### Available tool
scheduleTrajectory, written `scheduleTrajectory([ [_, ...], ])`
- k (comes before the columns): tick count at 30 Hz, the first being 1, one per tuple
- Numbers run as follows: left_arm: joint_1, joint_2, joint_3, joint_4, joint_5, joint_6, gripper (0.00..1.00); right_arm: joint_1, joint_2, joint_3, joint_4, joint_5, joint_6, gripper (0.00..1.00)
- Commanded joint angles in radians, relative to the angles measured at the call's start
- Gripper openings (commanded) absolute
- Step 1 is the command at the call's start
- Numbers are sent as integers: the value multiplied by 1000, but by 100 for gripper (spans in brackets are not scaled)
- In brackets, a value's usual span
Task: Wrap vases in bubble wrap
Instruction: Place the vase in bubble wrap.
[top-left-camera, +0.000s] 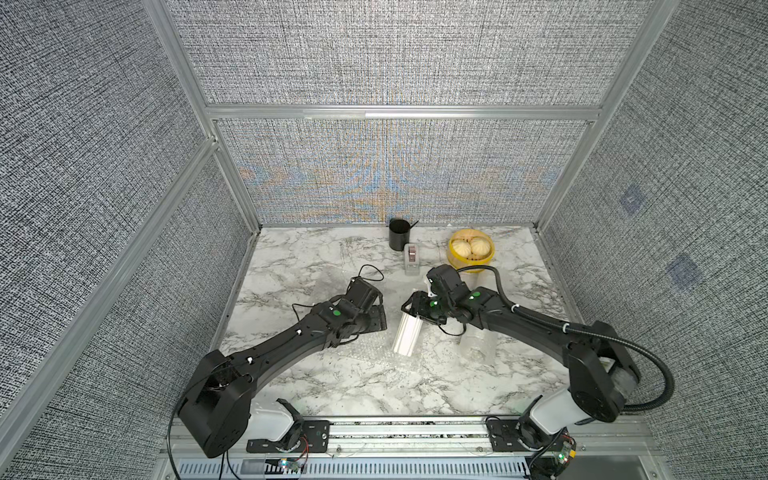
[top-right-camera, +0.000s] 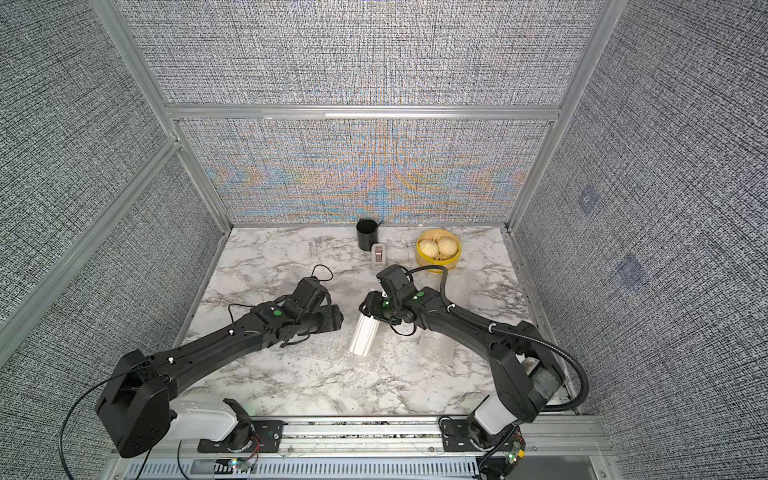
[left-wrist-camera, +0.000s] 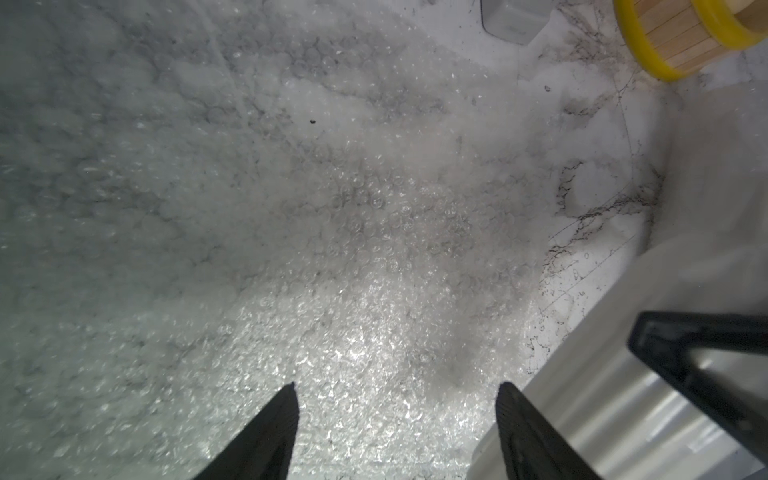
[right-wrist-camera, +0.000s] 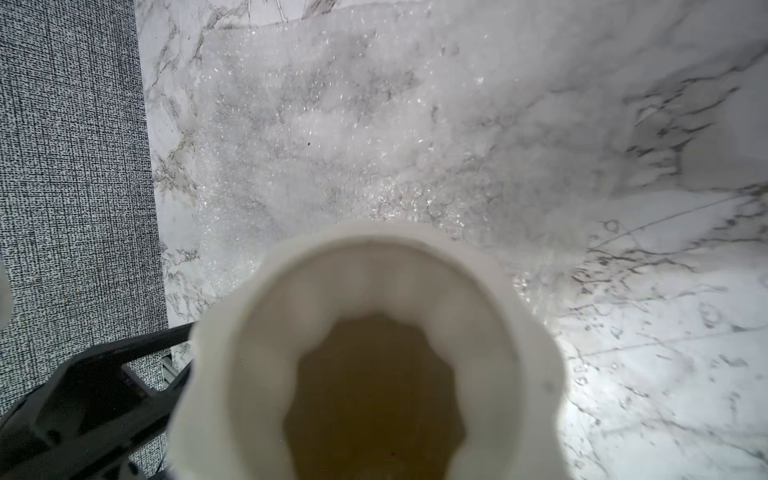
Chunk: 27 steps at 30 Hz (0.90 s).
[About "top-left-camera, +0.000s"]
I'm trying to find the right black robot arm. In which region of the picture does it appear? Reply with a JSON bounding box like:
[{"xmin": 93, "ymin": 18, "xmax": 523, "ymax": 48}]
[{"xmin": 401, "ymin": 265, "xmax": 640, "ymax": 451}]

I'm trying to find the right bun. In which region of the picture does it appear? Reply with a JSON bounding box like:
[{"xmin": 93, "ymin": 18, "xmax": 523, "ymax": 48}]
[{"xmin": 470, "ymin": 237, "xmax": 491, "ymax": 259}]

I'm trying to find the bun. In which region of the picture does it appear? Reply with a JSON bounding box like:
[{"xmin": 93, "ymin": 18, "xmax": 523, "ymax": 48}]
[
  {"xmin": 451, "ymin": 239, "xmax": 472, "ymax": 259},
  {"xmin": 470, "ymin": 237, "xmax": 491, "ymax": 259}
]

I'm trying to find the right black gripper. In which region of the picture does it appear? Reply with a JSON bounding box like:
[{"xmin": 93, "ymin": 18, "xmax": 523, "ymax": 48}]
[{"xmin": 399, "ymin": 290, "xmax": 456, "ymax": 324}]

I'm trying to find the small white ribbed vase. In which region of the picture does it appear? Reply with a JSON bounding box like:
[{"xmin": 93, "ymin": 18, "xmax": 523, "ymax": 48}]
[{"xmin": 393, "ymin": 290, "xmax": 423, "ymax": 357}]

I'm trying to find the yellow steamer basket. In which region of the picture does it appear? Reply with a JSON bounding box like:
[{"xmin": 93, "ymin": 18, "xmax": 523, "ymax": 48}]
[{"xmin": 447, "ymin": 229, "xmax": 495, "ymax": 271}]

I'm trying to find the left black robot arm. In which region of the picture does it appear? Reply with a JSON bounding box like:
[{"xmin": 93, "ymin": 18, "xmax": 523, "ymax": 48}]
[{"xmin": 175, "ymin": 277, "xmax": 386, "ymax": 458}]

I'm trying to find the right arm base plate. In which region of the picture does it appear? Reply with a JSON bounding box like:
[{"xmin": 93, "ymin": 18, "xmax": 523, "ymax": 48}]
[{"xmin": 485, "ymin": 416, "xmax": 542, "ymax": 452}]

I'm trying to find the aluminium front rail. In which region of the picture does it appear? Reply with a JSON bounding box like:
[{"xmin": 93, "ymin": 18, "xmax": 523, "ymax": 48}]
[{"xmin": 150, "ymin": 416, "xmax": 673, "ymax": 479}]

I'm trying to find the right black corrugated cable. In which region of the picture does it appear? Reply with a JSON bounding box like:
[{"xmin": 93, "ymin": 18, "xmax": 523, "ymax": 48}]
[{"xmin": 458, "ymin": 264, "xmax": 676, "ymax": 413}]

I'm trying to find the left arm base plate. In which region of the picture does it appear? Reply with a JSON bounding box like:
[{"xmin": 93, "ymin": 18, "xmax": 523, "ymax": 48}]
[{"xmin": 246, "ymin": 420, "xmax": 331, "ymax": 456}]

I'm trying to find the left bun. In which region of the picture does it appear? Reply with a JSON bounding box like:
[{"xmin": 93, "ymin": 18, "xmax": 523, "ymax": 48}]
[{"xmin": 451, "ymin": 239, "xmax": 472, "ymax": 259}]

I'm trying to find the black cup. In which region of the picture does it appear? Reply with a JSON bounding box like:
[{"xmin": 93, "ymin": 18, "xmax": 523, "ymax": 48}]
[{"xmin": 388, "ymin": 218, "xmax": 419, "ymax": 252}]

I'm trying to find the tall white ribbed vase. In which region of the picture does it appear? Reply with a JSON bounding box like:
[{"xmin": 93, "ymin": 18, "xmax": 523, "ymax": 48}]
[{"xmin": 459, "ymin": 328, "xmax": 498, "ymax": 365}]

